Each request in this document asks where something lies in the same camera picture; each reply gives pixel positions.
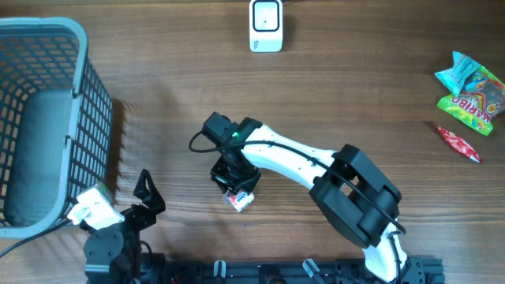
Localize green Haribo gummy bag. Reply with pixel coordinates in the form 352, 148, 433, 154
437, 66, 504, 136

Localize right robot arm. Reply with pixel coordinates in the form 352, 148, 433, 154
200, 112, 407, 283

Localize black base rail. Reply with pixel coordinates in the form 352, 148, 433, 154
140, 254, 447, 284

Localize small red white carton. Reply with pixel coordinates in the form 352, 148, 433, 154
223, 191, 255, 212

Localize white barcode scanner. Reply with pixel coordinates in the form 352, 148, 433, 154
249, 0, 283, 53

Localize red candy bar wrapper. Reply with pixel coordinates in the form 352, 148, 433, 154
436, 126, 481, 163

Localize teal tissue wipes pack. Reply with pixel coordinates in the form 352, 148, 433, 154
435, 51, 481, 95

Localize grey plastic shopping basket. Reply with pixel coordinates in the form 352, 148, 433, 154
1, 17, 114, 239

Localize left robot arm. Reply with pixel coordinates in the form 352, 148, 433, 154
84, 169, 166, 284

